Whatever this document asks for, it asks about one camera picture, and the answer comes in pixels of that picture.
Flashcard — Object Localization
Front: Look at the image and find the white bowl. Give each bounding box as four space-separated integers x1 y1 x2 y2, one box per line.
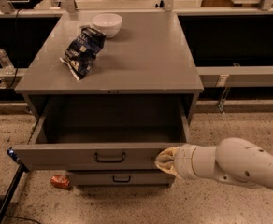
92 13 122 38

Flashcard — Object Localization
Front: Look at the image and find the grey lower drawer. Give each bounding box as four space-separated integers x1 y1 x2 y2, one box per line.
65 170 175 186

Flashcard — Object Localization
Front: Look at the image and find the grey top drawer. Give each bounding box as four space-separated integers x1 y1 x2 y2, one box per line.
13 94 188 171

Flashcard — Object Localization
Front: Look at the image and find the grey drawer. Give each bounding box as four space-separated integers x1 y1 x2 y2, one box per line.
13 94 188 171
65 170 175 186

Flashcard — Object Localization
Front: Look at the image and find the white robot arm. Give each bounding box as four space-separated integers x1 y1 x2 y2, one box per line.
155 138 273 190

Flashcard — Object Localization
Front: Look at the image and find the orange crushed can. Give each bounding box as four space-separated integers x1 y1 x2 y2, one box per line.
50 175 70 189

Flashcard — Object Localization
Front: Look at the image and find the black pole with blue tip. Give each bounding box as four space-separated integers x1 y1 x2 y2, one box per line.
0 147 26 224

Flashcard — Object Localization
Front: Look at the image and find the clear plastic water bottle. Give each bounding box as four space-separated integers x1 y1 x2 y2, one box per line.
0 48 15 75

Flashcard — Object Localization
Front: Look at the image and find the grey drawer cabinet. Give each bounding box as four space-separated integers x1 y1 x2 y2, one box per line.
14 10 205 189

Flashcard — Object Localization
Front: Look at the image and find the black hanging cable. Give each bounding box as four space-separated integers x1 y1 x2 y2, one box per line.
5 8 22 89

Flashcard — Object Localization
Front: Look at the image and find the blue chip bag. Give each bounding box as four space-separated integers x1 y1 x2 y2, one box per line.
60 25 106 81

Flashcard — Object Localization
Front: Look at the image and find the black top drawer handle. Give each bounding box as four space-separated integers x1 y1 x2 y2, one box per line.
94 152 126 163

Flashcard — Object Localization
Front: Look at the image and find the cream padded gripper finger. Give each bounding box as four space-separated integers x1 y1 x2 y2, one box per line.
154 147 179 175

